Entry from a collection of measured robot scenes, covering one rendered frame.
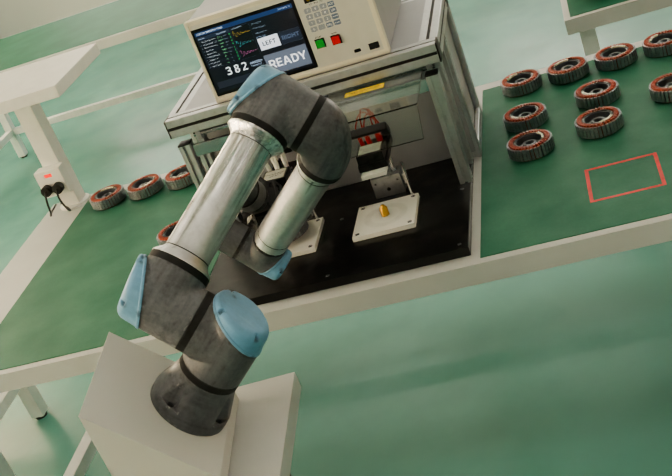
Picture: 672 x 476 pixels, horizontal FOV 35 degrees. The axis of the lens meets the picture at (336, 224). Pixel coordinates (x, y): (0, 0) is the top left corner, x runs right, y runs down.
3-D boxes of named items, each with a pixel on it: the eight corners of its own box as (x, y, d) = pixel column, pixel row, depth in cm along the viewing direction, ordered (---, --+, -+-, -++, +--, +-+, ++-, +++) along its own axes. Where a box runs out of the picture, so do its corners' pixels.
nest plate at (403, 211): (416, 227, 238) (414, 222, 238) (353, 242, 242) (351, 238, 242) (419, 196, 251) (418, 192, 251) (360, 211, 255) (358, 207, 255)
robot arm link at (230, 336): (234, 400, 184) (271, 343, 179) (166, 362, 183) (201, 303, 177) (248, 365, 195) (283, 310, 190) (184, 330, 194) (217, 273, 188)
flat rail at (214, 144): (436, 89, 240) (432, 77, 238) (190, 158, 256) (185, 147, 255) (436, 87, 241) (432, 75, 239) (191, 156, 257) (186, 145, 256)
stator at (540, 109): (520, 113, 279) (517, 100, 277) (557, 113, 271) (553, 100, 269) (497, 133, 272) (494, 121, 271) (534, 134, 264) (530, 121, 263)
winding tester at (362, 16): (390, 52, 240) (361, -33, 232) (216, 103, 252) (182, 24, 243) (402, 1, 274) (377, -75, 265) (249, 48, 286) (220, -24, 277)
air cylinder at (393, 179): (406, 192, 256) (399, 172, 254) (376, 199, 258) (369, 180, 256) (407, 182, 260) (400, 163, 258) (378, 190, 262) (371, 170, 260)
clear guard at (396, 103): (423, 139, 219) (415, 113, 216) (315, 168, 225) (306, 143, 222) (431, 81, 247) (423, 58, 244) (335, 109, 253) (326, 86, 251)
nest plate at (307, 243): (316, 251, 245) (314, 247, 244) (256, 266, 248) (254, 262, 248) (324, 220, 258) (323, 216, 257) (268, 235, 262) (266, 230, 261)
